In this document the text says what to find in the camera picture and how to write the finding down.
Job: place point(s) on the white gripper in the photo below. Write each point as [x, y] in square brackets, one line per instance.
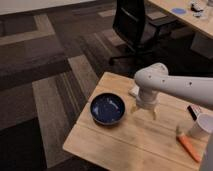
[146, 99]

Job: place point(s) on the dark blue ceramic bowl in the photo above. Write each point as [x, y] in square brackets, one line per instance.
[107, 109]

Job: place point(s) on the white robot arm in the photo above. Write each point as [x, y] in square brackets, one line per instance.
[151, 80]

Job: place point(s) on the small white object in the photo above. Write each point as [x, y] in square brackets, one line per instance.
[134, 91]

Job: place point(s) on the black rectangular device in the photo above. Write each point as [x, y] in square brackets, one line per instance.
[194, 110]

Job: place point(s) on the orange carrot toy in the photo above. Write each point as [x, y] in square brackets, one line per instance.
[184, 141]

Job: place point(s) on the white paper cup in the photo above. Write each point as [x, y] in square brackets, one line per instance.
[202, 127]

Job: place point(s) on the black office chair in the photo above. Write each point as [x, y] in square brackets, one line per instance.
[140, 33]

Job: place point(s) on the blue round disc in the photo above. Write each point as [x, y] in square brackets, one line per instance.
[178, 11]

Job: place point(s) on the light wooden desk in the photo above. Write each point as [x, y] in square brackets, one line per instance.
[203, 27]

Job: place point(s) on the small clutter on desk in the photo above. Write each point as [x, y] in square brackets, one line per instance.
[199, 9]

